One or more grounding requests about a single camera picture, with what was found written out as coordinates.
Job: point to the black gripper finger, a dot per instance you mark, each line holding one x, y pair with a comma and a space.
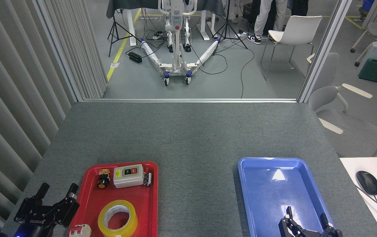
330, 232
66, 209
290, 228
29, 205

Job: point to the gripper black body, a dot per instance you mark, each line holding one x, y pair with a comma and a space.
34, 227

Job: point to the yellow tape roll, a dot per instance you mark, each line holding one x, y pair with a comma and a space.
117, 204

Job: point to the red plastic tray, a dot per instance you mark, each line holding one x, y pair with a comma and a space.
89, 204

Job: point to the blue plastic tray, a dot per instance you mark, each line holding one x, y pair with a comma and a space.
274, 197

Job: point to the black orange push button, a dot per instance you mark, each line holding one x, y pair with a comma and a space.
103, 181

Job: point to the black computer mouse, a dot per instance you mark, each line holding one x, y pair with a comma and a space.
367, 182

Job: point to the white side desk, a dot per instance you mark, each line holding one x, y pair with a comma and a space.
359, 164

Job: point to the grey armchair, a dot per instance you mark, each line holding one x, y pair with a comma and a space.
353, 131

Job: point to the black power adapter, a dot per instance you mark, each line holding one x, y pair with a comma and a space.
135, 57

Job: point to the white wheeled stand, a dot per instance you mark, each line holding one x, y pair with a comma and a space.
177, 62

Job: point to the black tripod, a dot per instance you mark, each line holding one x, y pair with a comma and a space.
114, 28
227, 28

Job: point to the white power strip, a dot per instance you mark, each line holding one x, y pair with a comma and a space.
157, 36

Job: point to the white desk with dark cloth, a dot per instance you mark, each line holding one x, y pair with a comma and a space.
131, 23

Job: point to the white chair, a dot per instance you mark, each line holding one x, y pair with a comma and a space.
298, 29

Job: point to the person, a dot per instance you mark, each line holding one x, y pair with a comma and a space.
264, 16

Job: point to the grey on-off switch box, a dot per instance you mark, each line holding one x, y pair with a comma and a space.
127, 179

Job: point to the silver rail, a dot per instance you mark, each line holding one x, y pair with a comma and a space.
191, 100

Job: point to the silver post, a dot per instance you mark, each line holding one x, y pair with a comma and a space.
325, 49

